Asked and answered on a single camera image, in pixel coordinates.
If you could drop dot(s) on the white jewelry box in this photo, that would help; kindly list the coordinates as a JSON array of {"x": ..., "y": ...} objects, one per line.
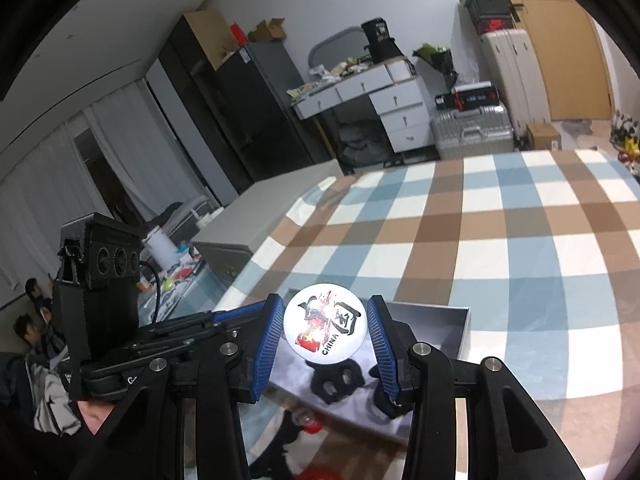
[{"x": 440, "y": 330}]

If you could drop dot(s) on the white desk with drawers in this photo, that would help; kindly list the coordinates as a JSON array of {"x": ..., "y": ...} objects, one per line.
[{"x": 405, "y": 115}]

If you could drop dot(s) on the colourful toy bouquet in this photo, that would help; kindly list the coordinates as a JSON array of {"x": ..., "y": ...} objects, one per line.
[{"x": 627, "y": 135}]

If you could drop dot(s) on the grey latched storage chest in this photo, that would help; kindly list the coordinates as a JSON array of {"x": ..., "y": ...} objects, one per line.
[{"x": 260, "y": 210}]

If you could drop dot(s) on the red round ornament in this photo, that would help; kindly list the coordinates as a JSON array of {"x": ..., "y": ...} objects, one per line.
[{"x": 322, "y": 475}]

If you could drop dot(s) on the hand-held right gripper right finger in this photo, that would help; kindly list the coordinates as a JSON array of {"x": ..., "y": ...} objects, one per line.
[{"x": 382, "y": 350}]

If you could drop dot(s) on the person's left hand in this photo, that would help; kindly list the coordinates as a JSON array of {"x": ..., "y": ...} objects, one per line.
[{"x": 97, "y": 416}]

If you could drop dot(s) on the dark wardrobe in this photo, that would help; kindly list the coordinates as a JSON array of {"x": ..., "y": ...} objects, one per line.
[{"x": 190, "y": 110}]

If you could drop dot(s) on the pile of desk clutter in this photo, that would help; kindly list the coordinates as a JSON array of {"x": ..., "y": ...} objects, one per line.
[{"x": 325, "y": 77}]

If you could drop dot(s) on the cluttered glass side table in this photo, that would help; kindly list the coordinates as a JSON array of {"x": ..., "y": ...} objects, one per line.
[{"x": 200, "y": 285}]

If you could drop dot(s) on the white jug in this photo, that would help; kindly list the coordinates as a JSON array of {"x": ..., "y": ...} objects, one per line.
[{"x": 160, "y": 247}]

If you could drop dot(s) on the white sheer curtain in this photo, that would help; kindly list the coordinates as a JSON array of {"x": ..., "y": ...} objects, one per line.
[{"x": 50, "y": 185}]

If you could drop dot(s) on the beige upright suitcase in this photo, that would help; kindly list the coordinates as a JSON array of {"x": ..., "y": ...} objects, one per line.
[{"x": 512, "y": 80}]

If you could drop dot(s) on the closed cardboard box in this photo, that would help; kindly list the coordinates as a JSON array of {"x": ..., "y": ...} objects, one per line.
[{"x": 542, "y": 136}]

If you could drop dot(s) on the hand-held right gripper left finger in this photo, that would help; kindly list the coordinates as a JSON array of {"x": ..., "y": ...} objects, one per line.
[{"x": 264, "y": 347}]

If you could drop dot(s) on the white round pin badge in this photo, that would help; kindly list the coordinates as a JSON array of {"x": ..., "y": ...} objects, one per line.
[{"x": 320, "y": 305}]

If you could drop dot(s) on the checked blanket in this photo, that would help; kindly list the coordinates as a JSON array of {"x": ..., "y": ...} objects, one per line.
[{"x": 500, "y": 260}]

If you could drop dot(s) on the black flat hair clip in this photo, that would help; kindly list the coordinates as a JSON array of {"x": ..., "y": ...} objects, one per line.
[{"x": 272, "y": 452}]

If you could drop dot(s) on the bouquet in black wrap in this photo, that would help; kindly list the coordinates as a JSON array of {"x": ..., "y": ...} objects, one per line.
[{"x": 440, "y": 60}]

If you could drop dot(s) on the grey bundle of bedding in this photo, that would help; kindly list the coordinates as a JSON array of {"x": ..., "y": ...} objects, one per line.
[{"x": 362, "y": 145}]

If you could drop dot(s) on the black paper bag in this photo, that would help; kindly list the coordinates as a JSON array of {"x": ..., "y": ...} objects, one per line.
[{"x": 381, "y": 40}]

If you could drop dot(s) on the black looped hair clip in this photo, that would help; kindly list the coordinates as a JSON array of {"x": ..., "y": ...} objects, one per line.
[{"x": 327, "y": 385}]

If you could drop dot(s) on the small red ornament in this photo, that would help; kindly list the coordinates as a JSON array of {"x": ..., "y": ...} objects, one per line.
[{"x": 315, "y": 428}]

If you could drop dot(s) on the silver suitcase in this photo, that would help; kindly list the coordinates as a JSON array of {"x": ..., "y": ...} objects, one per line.
[{"x": 472, "y": 132}]

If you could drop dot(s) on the grey rounded metal frame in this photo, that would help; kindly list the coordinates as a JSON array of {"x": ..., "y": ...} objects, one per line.
[{"x": 325, "y": 42}]

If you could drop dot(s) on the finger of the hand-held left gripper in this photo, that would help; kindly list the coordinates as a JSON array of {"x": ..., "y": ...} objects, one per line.
[
  {"x": 185, "y": 343},
  {"x": 235, "y": 314}
]

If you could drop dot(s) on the small black box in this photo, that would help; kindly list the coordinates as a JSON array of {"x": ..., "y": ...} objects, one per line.
[{"x": 445, "y": 102}]

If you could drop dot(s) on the wooden door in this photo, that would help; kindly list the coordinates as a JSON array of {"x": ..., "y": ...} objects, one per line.
[{"x": 560, "y": 50}]

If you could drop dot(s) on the black box with red trim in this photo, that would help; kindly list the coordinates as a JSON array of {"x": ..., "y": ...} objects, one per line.
[{"x": 475, "y": 96}]

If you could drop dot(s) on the open cardboard box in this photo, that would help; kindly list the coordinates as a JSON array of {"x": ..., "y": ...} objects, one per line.
[{"x": 267, "y": 30}]

